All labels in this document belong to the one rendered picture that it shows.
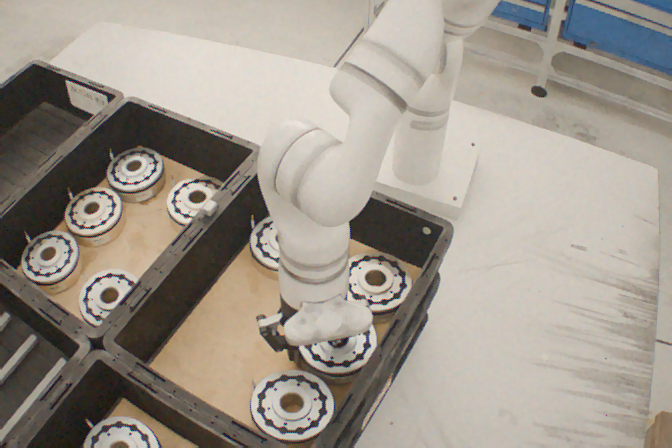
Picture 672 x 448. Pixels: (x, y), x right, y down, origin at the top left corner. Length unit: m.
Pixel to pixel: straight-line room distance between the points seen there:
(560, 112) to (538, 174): 1.47
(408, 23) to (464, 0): 0.19
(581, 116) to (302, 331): 2.30
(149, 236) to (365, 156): 0.52
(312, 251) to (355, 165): 0.11
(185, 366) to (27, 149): 0.59
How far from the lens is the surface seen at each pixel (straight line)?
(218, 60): 1.55
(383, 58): 0.53
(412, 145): 1.09
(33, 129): 1.27
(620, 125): 2.86
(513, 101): 2.73
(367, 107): 0.52
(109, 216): 0.98
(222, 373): 0.81
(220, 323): 0.85
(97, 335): 0.76
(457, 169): 1.20
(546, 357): 1.03
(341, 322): 0.63
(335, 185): 0.51
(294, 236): 0.59
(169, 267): 0.79
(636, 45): 2.69
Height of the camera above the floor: 1.55
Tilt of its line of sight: 46 degrees down
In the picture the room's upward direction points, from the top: 3 degrees clockwise
